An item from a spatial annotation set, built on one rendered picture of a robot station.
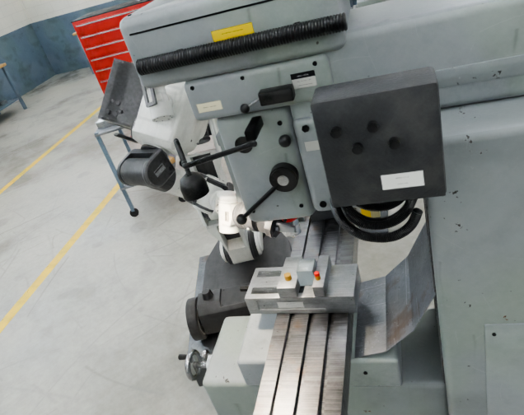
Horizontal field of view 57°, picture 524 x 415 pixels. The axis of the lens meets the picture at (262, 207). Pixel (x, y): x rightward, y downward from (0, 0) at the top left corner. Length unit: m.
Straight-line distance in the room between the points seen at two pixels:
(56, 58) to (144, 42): 11.66
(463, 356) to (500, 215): 0.44
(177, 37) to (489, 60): 0.63
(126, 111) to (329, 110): 0.92
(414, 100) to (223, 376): 1.23
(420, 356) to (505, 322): 0.43
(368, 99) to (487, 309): 0.66
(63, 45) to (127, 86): 10.93
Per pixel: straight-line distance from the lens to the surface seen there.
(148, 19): 1.11
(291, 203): 1.24
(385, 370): 1.54
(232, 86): 1.10
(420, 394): 1.64
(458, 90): 1.09
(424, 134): 0.83
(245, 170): 1.21
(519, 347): 1.37
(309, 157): 1.14
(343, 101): 0.81
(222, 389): 1.76
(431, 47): 1.05
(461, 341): 1.35
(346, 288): 1.51
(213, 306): 2.23
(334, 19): 0.98
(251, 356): 1.61
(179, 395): 2.79
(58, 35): 12.52
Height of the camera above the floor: 2.01
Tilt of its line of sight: 30 degrees down
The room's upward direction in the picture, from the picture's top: 17 degrees counter-clockwise
